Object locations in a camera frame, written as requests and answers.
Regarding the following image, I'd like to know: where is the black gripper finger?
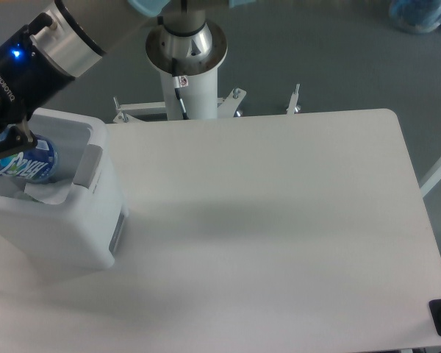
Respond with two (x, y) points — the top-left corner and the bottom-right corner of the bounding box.
(0, 120), (37, 159)

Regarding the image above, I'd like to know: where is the blue plastic bag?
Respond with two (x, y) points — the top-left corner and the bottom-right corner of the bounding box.
(388, 1), (441, 35)

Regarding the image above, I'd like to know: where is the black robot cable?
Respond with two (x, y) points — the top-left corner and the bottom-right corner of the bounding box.
(171, 57), (190, 121)

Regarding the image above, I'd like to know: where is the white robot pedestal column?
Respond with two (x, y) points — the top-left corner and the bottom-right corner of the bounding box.
(159, 69), (218, 121)

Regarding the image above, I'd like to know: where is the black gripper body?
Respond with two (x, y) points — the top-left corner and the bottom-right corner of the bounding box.
(0, 24), (74, 133)

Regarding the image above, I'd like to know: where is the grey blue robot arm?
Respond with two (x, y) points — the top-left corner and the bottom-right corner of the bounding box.
(0, 1), (239, 158)

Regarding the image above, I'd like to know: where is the white metal base frame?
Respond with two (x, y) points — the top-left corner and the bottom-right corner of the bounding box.
(112, 84), (303, 124)

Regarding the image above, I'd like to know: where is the white plastic trash can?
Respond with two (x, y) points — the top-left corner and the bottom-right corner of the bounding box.
(0, 108), (129, 270)

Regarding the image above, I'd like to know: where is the blue labelled plastic bottle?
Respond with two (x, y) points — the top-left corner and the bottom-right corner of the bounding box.
(0, 135), (59, 183)

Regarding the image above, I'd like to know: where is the clear plastic bag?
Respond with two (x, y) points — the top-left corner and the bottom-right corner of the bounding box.
(12, 179), (72, 205)

